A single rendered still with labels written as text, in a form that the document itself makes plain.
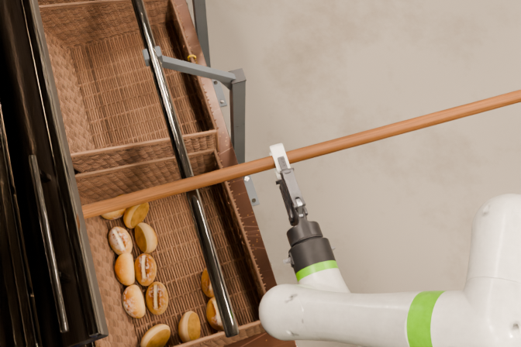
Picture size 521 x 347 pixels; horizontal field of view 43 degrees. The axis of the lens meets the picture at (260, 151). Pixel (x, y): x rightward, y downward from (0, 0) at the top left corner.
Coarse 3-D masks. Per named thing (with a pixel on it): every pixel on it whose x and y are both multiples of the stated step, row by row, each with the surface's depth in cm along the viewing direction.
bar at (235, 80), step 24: (192, 0) 233; (144, 24) 170; (144, 48) 168; (192, 72) 179; (216, 72) 184; (240, 72) 191; (168, 96) 162; (240, 96) 197; (168, 120) 159; (240, 120) 212; (240, 144) 228; (192, 192) 152; (192, 216) 150; (216, 264) 145; (216, 288) 143
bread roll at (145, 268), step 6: (138, 258) 200; (144, 258) 200; (150, 258) 201; (138, 264) 199; (144, 264) 198; (150, 264) 199; (138, 270) 198; (144, 270) 198; (150, 270) 198; (156, 270) 201; (138, 276) 198; (144, 276) 197; (150, 276) 198; (144, 282) 198; (150, 282) 199
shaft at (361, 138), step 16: (496, 96) 161; (512, 96) 161; (448, 112) 158; (464, 112) 159; (480, 112) 160; (384, 128) 156; (400, 128) 156; (416, 128) 157; (320, 144) 154; (336, 144) 154; (352, 144) 155; (256, 160) 152; (272, 160) 152; (288, 160) 152; (208, 176) 150; (224, 176) 150; (240, 176) 151; (144, 192) 148; (160, 192) 148; (176, 192) 149; (96, 208) 146; (112, 208) 147
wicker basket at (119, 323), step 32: (160, 160) 198; (192, 160) 206; (96, 192) 203; (128, 192) 210; (224, 192) 210; (96, 224) 202; (160, 224) 210; (192, 224) 209; (224, 224) 210; (96, 256) 192; (160, 256) 205; (192, 256) 205; (224, 256) 206; (256, 288) 202; (128, 320) 196; (160, 320) 197; (256, 320) 183
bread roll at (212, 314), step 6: (210, 300) 197; (210, 306) 195; (216, 306) 194; (210, 312) 194; (216, 312) 193; (210, 318) 194; (216, 318) 193; (210, 324) 195; (216, 324) 193; (222, 324) 193
